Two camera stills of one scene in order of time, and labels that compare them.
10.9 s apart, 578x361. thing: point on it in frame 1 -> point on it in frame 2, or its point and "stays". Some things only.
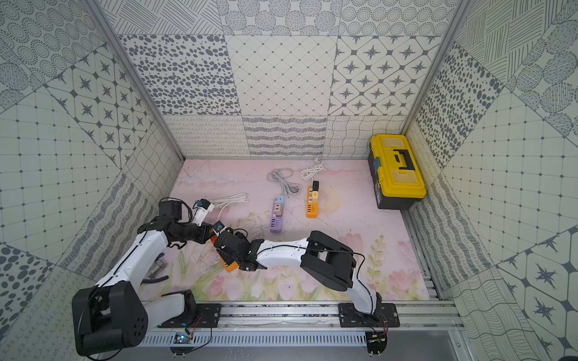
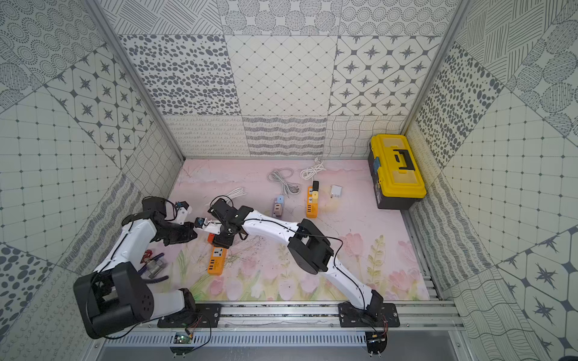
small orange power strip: x=311 y=208 stays
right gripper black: x=227 y=260 -> x=222 y=241
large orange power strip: x=230 y=267 -> x=216 y=264
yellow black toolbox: x=397 y=180 stays
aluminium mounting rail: x=436 y=315 stays
